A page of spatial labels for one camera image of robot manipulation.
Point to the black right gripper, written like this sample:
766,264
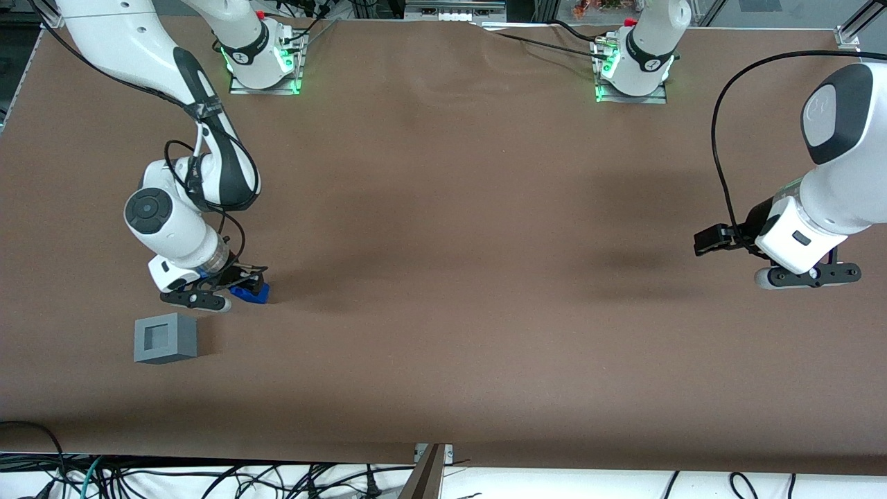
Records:
236,274

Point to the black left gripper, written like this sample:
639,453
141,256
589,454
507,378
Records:
758,218

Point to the blue plastic part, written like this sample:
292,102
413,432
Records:
253,296

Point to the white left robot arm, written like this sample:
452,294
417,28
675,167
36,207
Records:
852,173

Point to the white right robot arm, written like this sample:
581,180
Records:
166,229

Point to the gray square base block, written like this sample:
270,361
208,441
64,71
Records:
187,339

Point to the brown paper table cover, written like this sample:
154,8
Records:
443,277

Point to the colourful packets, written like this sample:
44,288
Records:
596,7

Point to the aluminium profile bar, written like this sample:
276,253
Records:
424,478

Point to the white power strip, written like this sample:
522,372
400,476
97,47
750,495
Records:
454,14

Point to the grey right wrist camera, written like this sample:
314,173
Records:
187,299

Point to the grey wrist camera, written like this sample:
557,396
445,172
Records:
187,299
804,276

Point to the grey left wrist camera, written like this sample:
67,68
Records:
804,276

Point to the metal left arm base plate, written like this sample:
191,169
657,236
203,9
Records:
655,99

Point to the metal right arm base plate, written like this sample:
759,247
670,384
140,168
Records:
239,89

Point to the aluminium corner bracket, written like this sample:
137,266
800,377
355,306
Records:
847,38
47,17

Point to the small metal bracket plate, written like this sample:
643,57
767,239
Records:
449,454

